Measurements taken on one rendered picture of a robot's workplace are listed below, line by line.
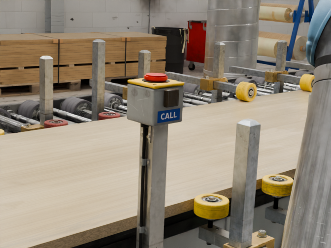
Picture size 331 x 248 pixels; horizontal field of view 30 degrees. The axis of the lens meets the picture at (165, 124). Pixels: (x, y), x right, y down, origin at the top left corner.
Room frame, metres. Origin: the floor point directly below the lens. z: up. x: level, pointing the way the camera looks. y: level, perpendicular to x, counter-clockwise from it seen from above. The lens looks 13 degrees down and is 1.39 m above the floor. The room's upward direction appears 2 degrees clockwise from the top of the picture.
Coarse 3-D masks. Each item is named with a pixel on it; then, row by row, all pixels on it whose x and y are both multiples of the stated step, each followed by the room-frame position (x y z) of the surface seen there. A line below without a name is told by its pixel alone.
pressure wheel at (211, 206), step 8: (200, 200) 1.32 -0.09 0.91; (208, 200) 1.33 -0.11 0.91; (216, 200) 1.34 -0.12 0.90; (224, 200) 1.33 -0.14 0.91; (200, 208) 1.31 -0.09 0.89; (208, 208) 1.30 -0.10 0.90; (216, 208) 1.30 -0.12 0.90; (224, 208) 1.31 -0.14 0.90; (200, 216) 1.30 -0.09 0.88; (208, 216) 1.30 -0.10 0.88; (216, 216) 1.30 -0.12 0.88; (224, 216) 1.31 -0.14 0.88; (208, 224) 1.33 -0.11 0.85
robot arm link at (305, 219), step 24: (312, 24) 0.87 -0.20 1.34; (312, 48) 0.87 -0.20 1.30; (312, 96) 0.84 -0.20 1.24; (312, 120) 0.82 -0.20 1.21; (312, 144) 0.79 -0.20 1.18; (312, 168) 0.78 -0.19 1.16; (312, 192) 0.76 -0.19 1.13; (288, 216) 0.78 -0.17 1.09; (312, 216) 0.74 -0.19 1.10; (288, 240) 0.75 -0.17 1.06; (312, 240) 0.73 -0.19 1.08
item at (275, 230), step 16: (256, 192) 1.58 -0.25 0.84; (256, 208) 1.58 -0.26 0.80; (176, 224) 1.37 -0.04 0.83; (192, 224) 1.41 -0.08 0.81; (224, 224) 1.49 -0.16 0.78; (256, 224) 1.58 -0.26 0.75; (272, 224) 1.64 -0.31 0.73; (96, 240) 1.21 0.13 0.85; (112, 240) 1.24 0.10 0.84; (128, 240) 1.27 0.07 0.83; (176, 240) 1.37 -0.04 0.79; (192, 240) 1.41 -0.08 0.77
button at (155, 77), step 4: (144, 76) 1.03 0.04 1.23; (148, 76) 1.03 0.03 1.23; (152, 76) 1.02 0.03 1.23; (156, 76) 1.02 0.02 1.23; (160, 76) 1.02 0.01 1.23; (164, 76) 1.03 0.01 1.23; (148, 80) 1.03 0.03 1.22; (152, 80) 1.02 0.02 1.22; (156, 80) 1.02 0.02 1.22; (160, 80) 1.02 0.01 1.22; (164, 80) 1.03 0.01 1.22
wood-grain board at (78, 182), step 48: (288, 96) 2.76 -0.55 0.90; (0, 144) 1.75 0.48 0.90; (48, 144) 1.77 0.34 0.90; (96, 144) 1.79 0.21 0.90; (192, 144) 1.84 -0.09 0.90; (288, 144) 1.89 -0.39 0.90; (0, 192) 1.34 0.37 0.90; (48, 192) 1.35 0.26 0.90; (96, 192) 1.36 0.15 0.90; (192, 192) 1.39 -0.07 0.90; (0, 240) 1.08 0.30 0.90; (48, 240) 1.08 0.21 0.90
